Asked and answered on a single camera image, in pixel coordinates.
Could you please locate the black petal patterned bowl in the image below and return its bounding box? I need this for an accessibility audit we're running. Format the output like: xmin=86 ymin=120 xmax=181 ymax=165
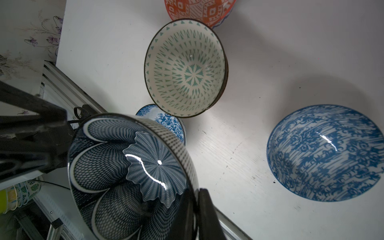
xmin=68 ymin=113 xmax=199 ymax=240

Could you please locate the orange patterned bowl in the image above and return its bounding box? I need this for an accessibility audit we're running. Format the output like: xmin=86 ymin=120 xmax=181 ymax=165
xmin=164 ymin=0 xmax=236 ymax=29

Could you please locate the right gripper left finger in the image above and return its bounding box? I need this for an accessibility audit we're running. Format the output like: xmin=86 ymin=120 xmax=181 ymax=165
xmin=1 ymin=82 xmax=74 ymax=183

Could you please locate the aluminium rail frame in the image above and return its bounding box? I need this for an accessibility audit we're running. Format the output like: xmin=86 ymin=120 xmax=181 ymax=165
xmin=42 ymin=61 xmax=250 ymax=240

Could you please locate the blue damask patterned bowl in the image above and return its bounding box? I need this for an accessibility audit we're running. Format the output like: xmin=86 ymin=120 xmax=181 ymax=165
xmin=266 ymin=105 xmax=384 ymax=202

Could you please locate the blue floral bowl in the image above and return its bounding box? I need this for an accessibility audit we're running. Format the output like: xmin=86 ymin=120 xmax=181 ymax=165
xmin=136 ymin=104 xmax=187 ymax=145

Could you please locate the green triangle patterned bowl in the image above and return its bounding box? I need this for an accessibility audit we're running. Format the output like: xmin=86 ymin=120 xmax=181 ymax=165
xmin=144 ymin=19 xmax=229 ymax=118

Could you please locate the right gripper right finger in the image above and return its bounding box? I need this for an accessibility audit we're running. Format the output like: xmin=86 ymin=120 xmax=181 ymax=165
xmin=166 ymin=189 xmax=226 ymax=240

